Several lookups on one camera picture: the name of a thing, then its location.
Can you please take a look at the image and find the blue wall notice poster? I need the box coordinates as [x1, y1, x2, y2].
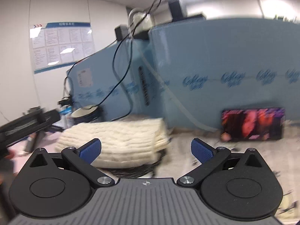
[29, 22, 95, 74]

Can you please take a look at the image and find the black power adapter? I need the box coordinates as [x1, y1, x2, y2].
[114, 24, 129, 42]

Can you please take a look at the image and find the smartphone playing video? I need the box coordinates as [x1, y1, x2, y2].
[221, 108, 285, 142]

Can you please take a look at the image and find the black power cable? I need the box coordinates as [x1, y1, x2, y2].
[58, 0, 170, 122]

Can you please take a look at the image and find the grey printed bed sheet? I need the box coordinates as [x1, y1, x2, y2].
[46, 119, 300, 225]

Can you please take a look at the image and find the white charging cable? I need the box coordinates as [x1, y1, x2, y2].
[127, 7, 219, 133]

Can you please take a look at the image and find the cream cable knit sweater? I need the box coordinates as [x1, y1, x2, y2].
[55, 118, 169, 169]

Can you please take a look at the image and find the blue white ceramic mug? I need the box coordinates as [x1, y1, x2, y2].
[70, 105, 104, 125]

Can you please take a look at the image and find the light blue flat box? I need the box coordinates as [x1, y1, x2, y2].
[149, 18, 299, 129]

